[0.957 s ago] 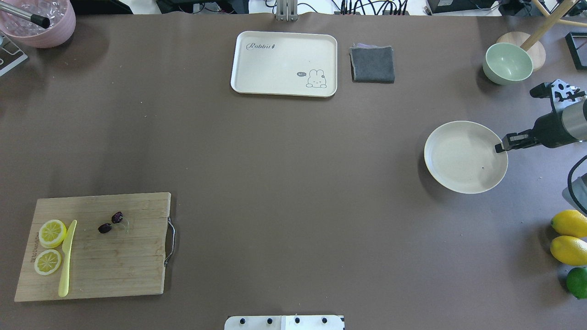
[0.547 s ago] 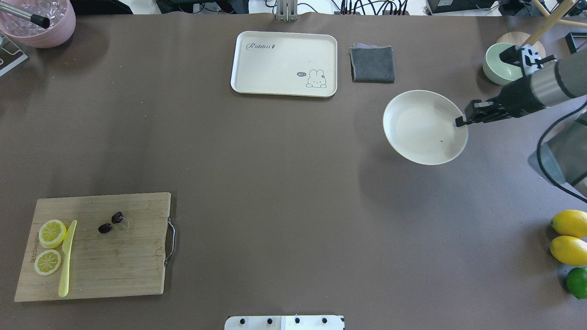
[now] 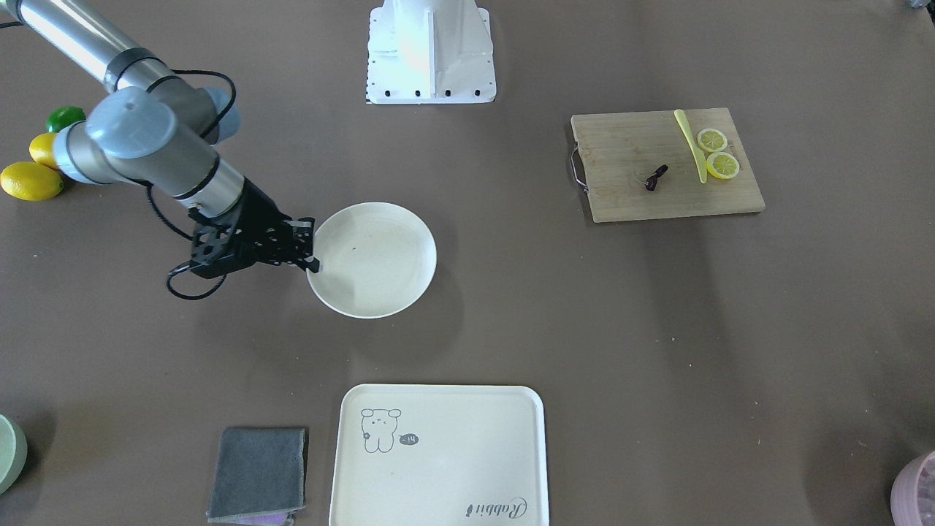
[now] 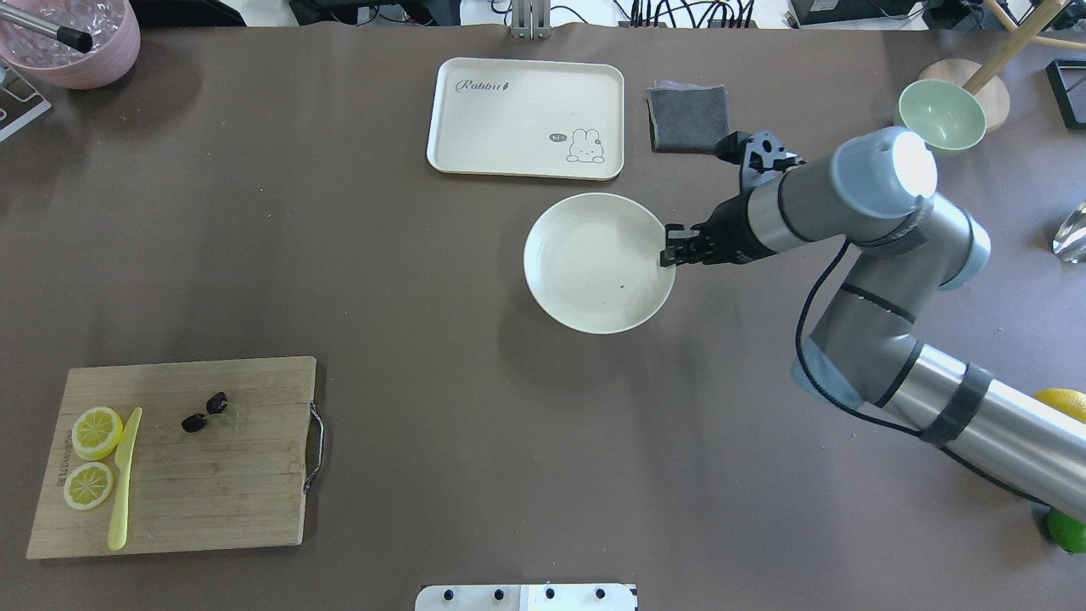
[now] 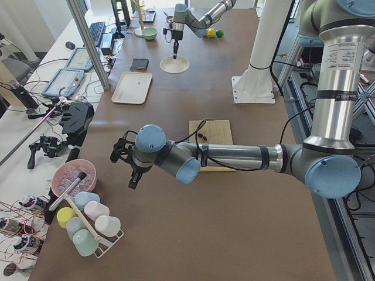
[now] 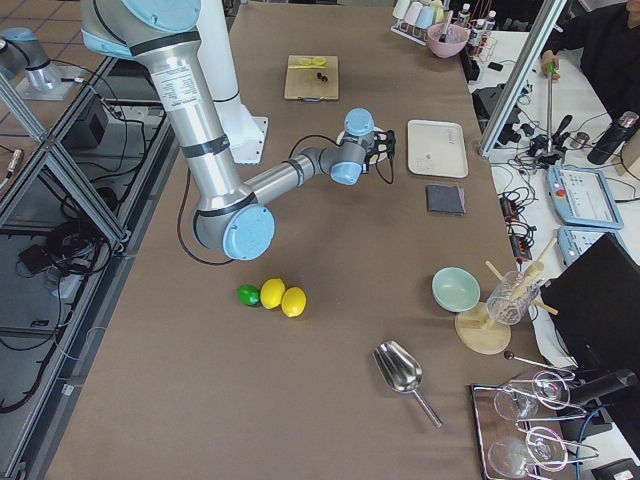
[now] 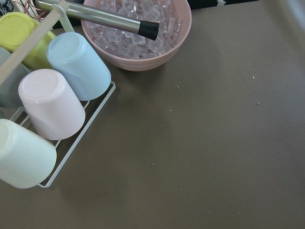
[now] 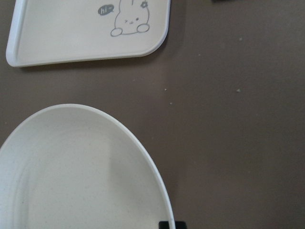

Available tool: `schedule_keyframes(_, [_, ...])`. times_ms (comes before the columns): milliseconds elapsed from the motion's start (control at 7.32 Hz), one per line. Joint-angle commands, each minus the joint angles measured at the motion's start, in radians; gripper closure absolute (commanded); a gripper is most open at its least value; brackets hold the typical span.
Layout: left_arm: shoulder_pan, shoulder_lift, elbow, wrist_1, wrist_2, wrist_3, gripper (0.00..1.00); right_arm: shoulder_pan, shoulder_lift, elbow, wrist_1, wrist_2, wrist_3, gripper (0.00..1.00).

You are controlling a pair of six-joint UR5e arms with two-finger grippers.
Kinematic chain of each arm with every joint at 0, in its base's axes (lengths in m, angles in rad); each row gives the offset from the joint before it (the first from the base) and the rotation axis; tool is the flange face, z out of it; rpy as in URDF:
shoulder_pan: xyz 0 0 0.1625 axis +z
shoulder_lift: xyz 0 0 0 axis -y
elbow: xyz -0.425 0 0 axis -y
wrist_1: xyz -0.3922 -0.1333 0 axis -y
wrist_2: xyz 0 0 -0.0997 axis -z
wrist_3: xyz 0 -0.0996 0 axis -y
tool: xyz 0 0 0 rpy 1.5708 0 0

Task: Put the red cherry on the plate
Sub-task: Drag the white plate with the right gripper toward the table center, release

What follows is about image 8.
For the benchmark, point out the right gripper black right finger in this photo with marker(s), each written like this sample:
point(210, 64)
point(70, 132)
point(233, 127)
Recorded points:
point(180, 224)

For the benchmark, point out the white round plate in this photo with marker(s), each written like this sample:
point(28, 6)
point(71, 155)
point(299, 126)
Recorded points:
point(71, 166)

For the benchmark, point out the cream rabbit tray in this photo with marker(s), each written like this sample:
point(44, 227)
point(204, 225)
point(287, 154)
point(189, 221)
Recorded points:
point(58, 31)

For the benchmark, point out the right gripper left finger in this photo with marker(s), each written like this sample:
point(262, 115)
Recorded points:
point(163, 225)

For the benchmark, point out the folded grey cloth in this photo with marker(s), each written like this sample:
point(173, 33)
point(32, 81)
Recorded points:
point(218, 1)

